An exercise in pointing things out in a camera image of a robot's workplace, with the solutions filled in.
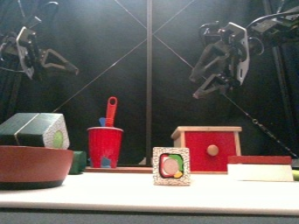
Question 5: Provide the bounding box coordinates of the red toy knife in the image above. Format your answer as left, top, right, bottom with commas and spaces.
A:
106, 96, 119, 129

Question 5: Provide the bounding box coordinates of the red and white nigiri block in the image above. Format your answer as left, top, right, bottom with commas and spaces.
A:
227, 155, 295, 183

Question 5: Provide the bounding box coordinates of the red wooden bowl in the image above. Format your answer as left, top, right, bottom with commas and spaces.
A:
0, 144, 75, 191

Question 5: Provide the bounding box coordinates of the grey vertical frame pole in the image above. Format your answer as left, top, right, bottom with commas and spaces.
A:
145, 0, 155, 166

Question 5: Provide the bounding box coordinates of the white speckled sushi roll piece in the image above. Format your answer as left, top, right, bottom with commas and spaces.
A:
153, 146, 193, 186

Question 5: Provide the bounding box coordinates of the red wooden drawer box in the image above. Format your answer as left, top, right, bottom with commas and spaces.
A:
171, 125, 243, 173

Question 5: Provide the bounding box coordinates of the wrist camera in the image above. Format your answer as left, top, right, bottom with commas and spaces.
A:
199, 22, 231, 45
23, 1, 62, 30

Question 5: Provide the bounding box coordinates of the white cutting board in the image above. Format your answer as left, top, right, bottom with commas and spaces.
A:
0, 171, 299, 217

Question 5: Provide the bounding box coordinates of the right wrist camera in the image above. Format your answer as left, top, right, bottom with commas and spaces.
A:
199, 22, 231, 45

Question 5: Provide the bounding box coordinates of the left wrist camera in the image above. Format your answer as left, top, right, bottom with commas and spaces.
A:
23, 1, 62, 30

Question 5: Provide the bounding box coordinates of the red plastic cup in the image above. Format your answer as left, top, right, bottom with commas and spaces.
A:
87, 126, 126, 170

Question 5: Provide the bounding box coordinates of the dark green sushi roll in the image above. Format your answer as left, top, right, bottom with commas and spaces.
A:
0, 112, 71, 151

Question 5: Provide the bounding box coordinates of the small green toy block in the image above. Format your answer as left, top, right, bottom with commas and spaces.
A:
68, 150, 89, 176

